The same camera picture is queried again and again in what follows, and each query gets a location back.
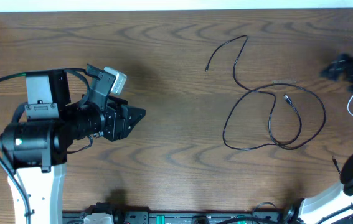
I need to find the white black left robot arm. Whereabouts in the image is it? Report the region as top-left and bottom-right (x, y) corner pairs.
(0, 65), (146, 223)

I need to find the green clip on rail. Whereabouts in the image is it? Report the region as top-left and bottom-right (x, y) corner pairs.
(156, 215), (166, 224)

